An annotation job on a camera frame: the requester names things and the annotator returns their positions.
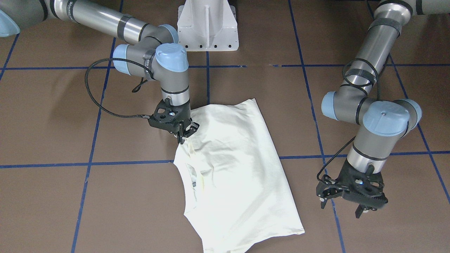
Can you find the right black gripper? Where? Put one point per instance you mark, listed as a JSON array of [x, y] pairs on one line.
[[186, 115]]

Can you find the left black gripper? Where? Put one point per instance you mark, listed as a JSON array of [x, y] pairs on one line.
[[327, 193]]

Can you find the cream long-sleeve cat shirt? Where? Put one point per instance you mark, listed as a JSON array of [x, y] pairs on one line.
[[236, 191]]

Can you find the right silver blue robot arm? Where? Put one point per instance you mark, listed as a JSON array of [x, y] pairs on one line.
[[151, 52]]

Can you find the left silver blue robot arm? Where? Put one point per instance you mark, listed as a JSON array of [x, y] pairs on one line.
[[358, 100]]

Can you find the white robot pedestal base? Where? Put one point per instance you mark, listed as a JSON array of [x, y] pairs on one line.
[[207, 25]]

